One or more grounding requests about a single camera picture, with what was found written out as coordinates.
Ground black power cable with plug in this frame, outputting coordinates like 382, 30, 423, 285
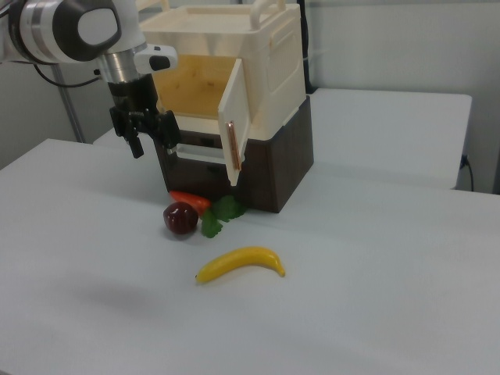
460, 153, 476, 193

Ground dark brown drawer box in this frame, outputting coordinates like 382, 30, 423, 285
153, 95, 316, 214

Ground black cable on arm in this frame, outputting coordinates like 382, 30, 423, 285
32, 62, 101, 88

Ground white drawer handle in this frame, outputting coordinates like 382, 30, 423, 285
175, 143, 227, 163

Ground cream plastic cabinet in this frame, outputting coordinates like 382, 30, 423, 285
138, 0, 308, 144

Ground black pole behind cabinet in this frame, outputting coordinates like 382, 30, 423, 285
298, 0, 314, 95

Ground green toy leaves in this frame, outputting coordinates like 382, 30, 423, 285
200, 195, 248, 239

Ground orange toy carrot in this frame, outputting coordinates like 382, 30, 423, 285
169, 190, 213, 216

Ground dark red toy fruit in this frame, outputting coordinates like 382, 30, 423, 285
162, 201, 199, 236

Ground yellow toy banana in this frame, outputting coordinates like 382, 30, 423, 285
195, 245, 287, 286

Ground grey metal post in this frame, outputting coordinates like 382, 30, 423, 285
57, 64, 88, 144

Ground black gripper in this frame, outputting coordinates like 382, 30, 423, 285
106, 73, 182, 159

